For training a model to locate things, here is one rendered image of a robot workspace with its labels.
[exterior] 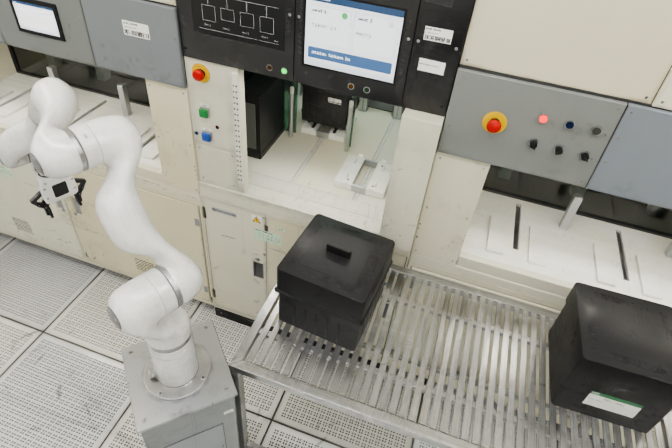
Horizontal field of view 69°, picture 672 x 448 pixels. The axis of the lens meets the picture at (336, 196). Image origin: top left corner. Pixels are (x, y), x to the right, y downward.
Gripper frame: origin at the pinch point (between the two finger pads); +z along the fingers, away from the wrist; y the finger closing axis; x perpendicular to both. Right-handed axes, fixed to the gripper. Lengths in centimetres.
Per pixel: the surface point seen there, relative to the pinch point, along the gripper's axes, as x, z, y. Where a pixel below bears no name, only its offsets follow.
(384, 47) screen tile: -62, -56, 77
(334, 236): -68, 0, 56
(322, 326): -81, 19, 39
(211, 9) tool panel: -12, -57, 54
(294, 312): -72, 18, 35
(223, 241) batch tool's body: -9, 44, 52
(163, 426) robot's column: -70, 29, -11
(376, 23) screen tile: -59, -62, 75
